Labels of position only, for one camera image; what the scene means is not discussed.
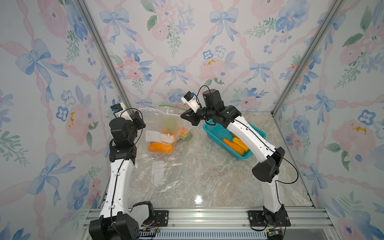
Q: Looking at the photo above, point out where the clear zip-top bag green print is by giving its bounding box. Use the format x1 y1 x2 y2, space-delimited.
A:
159 105 193 142

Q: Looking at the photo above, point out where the teal plastic basket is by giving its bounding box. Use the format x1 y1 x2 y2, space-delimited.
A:
203 120 253 160

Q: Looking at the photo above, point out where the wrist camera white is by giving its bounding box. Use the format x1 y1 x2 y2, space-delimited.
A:
111 102 132 121
182 91 202 113

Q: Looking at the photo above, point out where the yellow mango basket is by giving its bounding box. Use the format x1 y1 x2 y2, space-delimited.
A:
233 137 249 152

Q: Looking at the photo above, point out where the long orange mango front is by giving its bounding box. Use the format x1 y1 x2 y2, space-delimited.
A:
222 139 245 156

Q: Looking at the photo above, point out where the aluminium frame rail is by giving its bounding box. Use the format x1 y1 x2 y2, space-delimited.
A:
76 207 341 240

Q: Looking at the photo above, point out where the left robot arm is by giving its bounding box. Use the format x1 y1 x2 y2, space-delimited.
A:
89 110 157 240

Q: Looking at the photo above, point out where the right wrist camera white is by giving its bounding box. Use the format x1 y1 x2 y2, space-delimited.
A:
182 91 202 113

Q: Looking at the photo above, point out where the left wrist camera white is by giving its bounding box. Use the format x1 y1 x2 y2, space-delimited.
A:
111 102 132 121

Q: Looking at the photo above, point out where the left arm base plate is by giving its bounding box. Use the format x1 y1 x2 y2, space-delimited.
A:
127 209 169 228

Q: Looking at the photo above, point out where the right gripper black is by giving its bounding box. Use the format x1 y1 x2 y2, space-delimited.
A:
180 104 216 126

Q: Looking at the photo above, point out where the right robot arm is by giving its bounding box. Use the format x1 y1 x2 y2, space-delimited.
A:
181 89 288 226

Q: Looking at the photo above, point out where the clear plastic bag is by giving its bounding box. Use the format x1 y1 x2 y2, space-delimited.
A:
139 108 184 153
142 157 187 193

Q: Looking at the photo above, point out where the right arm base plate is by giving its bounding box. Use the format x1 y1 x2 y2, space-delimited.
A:
247 209 291 228

